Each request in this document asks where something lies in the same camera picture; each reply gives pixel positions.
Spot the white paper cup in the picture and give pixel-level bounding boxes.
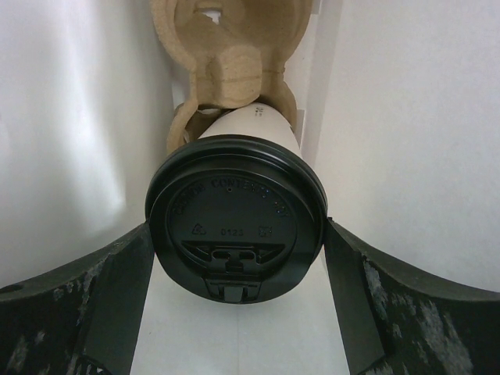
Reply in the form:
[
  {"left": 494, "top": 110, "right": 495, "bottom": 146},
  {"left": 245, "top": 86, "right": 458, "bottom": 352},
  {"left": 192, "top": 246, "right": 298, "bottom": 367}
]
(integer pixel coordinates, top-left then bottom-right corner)
[{"left": 200, "top": 103, "right": 302, "bottom": 157}]

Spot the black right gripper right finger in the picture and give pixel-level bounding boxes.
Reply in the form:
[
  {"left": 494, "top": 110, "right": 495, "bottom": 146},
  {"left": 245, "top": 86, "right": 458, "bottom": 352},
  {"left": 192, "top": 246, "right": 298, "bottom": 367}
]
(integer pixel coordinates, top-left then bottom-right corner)
[{"left": 324, "top": 220, "right": 499, "bottom": 374}]

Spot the light blue paper bag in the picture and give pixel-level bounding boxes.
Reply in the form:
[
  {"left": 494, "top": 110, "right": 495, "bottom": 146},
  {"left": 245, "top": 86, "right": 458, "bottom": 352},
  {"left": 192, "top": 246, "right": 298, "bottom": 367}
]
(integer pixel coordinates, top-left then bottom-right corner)
[{"left": 1, "top": 1, "right": 499, "bottom": 374}]

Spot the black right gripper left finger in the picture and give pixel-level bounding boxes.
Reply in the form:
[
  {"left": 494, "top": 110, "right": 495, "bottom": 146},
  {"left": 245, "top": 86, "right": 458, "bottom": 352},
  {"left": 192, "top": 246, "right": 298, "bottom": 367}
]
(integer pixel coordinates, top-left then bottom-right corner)
[{"left": 1, "top": 224, "right": 154, "bottom": 374}]

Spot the brown cardboard cup carrier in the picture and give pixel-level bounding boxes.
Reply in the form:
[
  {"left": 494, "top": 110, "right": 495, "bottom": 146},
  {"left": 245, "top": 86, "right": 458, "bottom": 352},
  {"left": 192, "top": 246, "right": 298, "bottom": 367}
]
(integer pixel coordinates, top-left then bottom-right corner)
[{"left": 150, "top": 1, "right": 313, "bottom": 153}]

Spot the black cup lid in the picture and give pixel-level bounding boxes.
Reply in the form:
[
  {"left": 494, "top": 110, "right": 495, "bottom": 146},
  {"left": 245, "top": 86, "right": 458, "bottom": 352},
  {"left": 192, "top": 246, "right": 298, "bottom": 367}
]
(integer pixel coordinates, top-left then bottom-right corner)
[{"left": 145, "top": 135, "right": 327, "bottom": 304}]

